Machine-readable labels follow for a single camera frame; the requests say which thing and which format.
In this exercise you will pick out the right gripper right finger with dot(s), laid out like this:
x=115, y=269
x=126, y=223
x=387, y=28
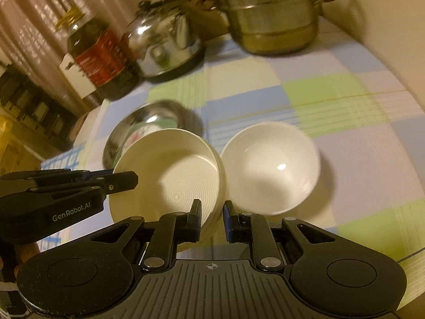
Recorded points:
x=272, y=246

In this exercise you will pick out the stainless steel steamer pot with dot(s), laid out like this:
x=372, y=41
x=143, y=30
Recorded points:
x=270, y=27

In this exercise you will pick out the left human hand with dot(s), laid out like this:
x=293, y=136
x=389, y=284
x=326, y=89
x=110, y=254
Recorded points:
x=21, y=254

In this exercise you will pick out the steel oval plate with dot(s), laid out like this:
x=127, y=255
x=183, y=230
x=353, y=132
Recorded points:
x=184, y=117

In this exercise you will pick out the cream plastic bowl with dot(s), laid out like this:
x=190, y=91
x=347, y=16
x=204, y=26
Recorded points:
x=174, y=168

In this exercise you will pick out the black folding rack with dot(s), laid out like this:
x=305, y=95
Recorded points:
x=32, y=107

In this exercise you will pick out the white floral ceramic bowl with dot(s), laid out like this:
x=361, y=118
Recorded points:
x=271, y=168

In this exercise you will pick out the cooking oil bottle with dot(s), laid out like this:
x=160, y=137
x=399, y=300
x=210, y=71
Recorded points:
x=100, y=54

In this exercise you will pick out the white wooden chair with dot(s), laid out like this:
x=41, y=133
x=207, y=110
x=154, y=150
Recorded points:
x=76, y=77

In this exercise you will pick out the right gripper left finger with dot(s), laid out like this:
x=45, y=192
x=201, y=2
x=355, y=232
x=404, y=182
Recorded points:
x=153, y=246

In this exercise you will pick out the stainless steel kettle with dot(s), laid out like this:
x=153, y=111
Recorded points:
x=162, y=41

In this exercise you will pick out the small floral saucer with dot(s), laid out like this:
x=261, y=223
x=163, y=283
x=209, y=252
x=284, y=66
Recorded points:
x=142, y=129

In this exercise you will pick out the plaid tablecloth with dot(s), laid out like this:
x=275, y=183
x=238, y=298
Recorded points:
x=367, y=126

